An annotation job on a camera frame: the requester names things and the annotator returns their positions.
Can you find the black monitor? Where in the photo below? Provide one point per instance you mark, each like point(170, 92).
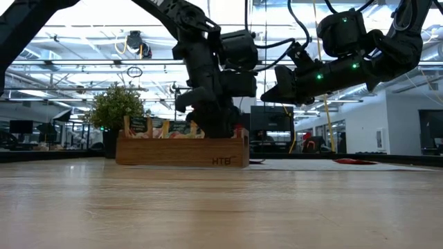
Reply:
point(271, 117)
point(20, 127)

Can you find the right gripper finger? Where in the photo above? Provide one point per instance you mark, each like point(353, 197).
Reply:
point(285, 88)

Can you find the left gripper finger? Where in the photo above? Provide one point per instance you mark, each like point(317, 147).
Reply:
point(216, 124)

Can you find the wooden three-compartment tea box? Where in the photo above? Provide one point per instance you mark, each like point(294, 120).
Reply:
point(173, 152)

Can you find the green potted plant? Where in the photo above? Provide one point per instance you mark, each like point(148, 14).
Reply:
point(114, 107)

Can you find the grey woven placemat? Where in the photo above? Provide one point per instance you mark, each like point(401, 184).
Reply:
point(311, 166)

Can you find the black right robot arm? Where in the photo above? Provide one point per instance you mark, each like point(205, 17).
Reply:
point(398, 48)

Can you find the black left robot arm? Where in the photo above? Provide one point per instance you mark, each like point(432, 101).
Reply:
point(197, 58)

